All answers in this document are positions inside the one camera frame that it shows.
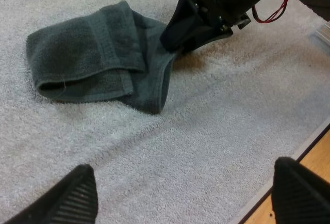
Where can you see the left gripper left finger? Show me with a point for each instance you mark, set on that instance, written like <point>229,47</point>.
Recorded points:
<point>69,200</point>

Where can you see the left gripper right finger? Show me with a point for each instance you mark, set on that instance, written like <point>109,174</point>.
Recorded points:
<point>301,198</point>

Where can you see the grey-green towel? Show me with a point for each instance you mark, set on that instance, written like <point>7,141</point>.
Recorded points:
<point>85,53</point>

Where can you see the ribbed aluminium rail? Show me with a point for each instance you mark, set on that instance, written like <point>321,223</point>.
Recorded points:
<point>321,37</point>

